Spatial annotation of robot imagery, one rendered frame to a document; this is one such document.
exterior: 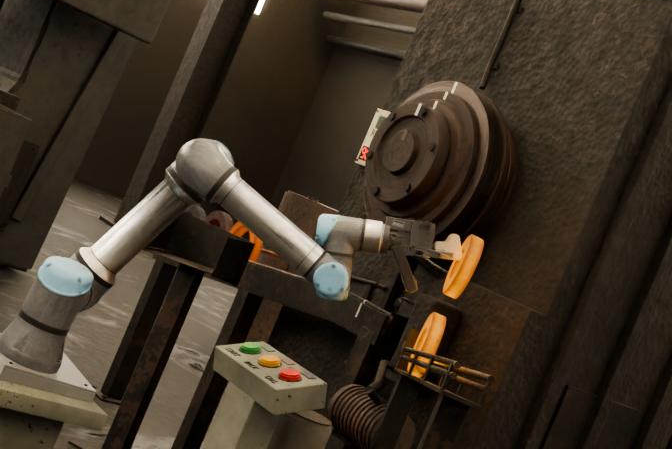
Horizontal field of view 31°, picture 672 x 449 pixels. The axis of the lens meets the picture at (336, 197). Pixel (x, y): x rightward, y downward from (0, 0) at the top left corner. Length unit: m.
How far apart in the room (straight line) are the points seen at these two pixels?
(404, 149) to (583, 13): 0.59
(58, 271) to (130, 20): 3.03
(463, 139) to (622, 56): 0.45
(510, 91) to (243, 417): 1.43
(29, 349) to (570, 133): 1.43
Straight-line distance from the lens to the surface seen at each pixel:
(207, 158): 2.63
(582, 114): 3.10
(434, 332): 2.73
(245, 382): 2.24
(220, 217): 3.95
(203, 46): 9.99
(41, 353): 2.70
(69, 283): 2.68
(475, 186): 3.03
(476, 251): 2.73
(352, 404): 2.90
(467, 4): 3.59
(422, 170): 3.07
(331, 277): 2.59
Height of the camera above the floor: 0.93
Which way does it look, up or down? level
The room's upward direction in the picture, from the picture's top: 23 degrees clockwise
